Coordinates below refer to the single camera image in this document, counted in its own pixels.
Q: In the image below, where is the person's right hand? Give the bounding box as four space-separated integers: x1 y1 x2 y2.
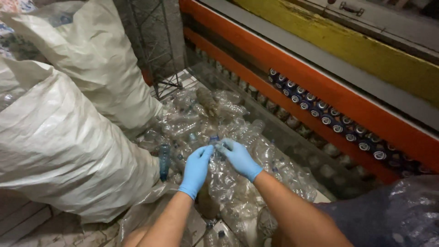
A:
215 138 263 183

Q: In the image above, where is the person's left hand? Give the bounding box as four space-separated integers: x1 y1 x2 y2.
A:
178 145 215 200

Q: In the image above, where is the clear plastic bottle blue cap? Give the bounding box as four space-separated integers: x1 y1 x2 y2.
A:
208 135 228 179

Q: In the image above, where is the heap of crushed clear bottles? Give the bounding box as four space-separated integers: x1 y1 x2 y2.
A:
137 86 318 247

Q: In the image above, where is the blue tinted plastic bottle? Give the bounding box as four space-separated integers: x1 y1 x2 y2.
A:
158 144 171 182

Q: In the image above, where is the row of dark drink bottles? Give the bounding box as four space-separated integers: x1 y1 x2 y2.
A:
195 48 374 193

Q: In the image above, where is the orange glass-door drinks fridge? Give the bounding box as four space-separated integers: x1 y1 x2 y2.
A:
178 0 439 199

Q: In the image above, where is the grey metal lattice stand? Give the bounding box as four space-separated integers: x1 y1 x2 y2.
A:
125 0 183 100

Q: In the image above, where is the large white woven sack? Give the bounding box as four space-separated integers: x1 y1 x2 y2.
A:
0 0 163 138
0 58 162 224

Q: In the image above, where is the dark clear plastic bag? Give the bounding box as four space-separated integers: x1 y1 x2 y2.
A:
314 175 439 247

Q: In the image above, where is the floral patterned cloth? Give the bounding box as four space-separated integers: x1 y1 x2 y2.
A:
0 0 45 64

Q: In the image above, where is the metal handle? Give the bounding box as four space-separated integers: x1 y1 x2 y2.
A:
339 1 365 17

